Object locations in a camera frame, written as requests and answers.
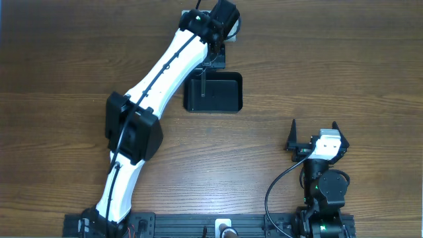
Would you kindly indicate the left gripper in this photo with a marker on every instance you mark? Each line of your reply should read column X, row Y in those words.
column 217, row 56

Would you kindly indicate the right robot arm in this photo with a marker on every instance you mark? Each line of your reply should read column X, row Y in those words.
column 330, row 188

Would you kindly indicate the black tray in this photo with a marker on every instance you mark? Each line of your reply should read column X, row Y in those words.
column 221, row 96

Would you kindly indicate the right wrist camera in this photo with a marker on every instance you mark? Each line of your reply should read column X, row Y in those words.
column 326, row 143

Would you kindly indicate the mounting rail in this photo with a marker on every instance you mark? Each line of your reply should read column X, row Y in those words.
column 191, row 226

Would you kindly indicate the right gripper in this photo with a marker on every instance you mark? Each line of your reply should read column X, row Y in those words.
column 300, row 150

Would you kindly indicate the clear test tube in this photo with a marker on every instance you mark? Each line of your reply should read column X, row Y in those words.
column 203, row 86

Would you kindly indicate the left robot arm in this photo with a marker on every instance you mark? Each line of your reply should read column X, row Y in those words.
column 178, row 66

